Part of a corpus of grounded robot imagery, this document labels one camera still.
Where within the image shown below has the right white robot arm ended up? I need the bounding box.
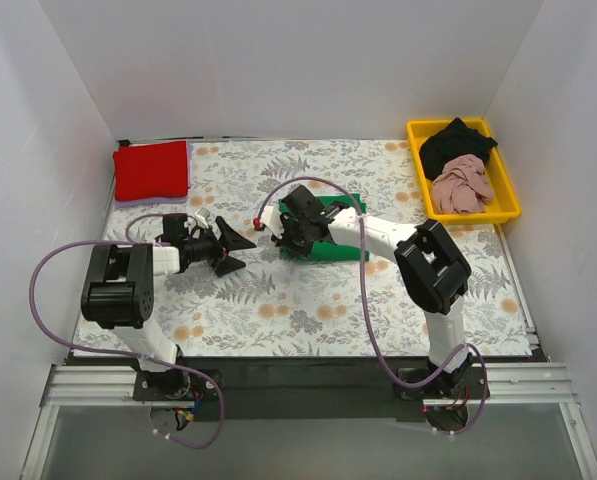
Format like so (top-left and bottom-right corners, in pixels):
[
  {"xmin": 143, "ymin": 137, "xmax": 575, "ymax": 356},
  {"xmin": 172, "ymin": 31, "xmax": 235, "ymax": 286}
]
[{"xmin": 259, "ymin": 185, "xmax": 471, "ymax": 398}]

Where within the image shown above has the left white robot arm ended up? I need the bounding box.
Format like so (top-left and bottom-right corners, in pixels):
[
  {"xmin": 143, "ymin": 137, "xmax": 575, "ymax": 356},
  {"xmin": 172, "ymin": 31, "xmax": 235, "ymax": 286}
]
[{"xmin": 81, "ymin": 213, "xmax": 255, "ymax": 400}]

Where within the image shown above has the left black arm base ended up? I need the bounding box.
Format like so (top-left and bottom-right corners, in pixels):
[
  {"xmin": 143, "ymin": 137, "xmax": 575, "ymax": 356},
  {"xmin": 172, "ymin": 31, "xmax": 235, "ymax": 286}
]
[{"xmin": 132, "ymin": 369, "xmax": 218, "ymax": 432}]

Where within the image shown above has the aluminium frame rail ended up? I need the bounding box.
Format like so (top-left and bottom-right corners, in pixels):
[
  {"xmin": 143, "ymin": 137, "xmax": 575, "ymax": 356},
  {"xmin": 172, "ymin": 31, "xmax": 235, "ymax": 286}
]
[{"xmin": 21, "ymin": 357, "xmax": 597, "ymax": 479}]

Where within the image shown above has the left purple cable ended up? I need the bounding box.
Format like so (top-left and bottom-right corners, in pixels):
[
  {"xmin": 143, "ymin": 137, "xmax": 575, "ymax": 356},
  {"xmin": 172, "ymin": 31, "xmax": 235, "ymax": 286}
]
[{"xmin": 28, "ymin": 213, "xmax": 227, "ymax": 450}]

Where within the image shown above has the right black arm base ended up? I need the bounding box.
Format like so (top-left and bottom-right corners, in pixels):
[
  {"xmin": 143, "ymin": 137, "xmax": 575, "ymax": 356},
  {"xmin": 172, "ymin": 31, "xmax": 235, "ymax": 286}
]
[{"xmin": 392, "ymin": 344, "xmax": 490, "ymax": 437}]

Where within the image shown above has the pink crumpled t shirt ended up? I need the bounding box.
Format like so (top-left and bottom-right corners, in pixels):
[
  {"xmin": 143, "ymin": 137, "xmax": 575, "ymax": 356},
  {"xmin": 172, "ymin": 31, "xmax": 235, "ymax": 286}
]
[{"xmin": 431, "ymin": 154, "xmax": 494, "ymax": 214}]

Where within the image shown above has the red folded t shirt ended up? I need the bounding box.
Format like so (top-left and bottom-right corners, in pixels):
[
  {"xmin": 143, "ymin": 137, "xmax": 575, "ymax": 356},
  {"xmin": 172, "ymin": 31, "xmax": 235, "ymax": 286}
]
[{"xmin": 112, "ymin": 140, "xmax": 190, "ymax": 204}]

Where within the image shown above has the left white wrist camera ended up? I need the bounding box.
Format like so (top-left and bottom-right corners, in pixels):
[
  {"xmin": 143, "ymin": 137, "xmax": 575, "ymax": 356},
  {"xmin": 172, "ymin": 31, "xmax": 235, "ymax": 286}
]
[{"xmin": 190, "ymin": 208, "xmax": 213, "ymax": 238}]

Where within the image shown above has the black crumpled t shirt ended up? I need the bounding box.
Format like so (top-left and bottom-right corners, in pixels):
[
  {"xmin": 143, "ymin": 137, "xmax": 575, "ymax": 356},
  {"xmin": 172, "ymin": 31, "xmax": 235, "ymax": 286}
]
[{"xmin": 419, "ymin": 118, "xmax": 498, "ymax": 181}]

